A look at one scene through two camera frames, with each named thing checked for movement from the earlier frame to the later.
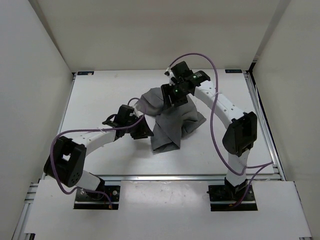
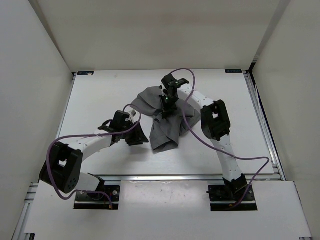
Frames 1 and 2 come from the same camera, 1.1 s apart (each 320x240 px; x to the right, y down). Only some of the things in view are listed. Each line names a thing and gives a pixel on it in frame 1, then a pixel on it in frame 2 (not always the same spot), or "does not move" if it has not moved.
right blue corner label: [233, 71] does not move
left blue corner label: [85, 72] does not move
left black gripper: [143, 131] -> [139, 137]
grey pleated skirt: [171, 124] does not move
